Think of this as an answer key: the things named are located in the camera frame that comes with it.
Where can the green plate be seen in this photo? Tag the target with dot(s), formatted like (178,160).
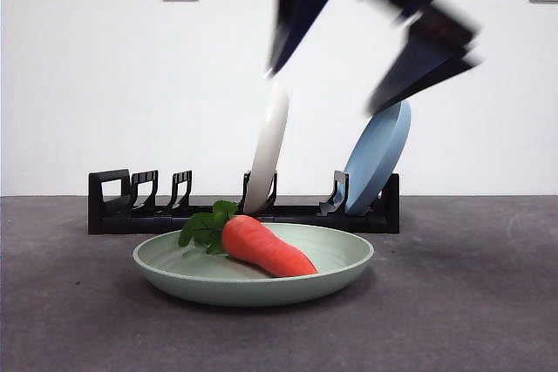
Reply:
(261,289)

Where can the white plate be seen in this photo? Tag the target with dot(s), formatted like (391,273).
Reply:
(270,150)

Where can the orange toy carrot green leaves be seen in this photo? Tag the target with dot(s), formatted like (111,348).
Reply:
(266,245)

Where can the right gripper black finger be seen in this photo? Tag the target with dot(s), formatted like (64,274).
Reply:
(301,2)
(427,58)

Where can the blue plate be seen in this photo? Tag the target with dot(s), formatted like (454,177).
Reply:
(377,163)

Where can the black plate rack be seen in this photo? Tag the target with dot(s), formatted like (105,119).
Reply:
(109,224)

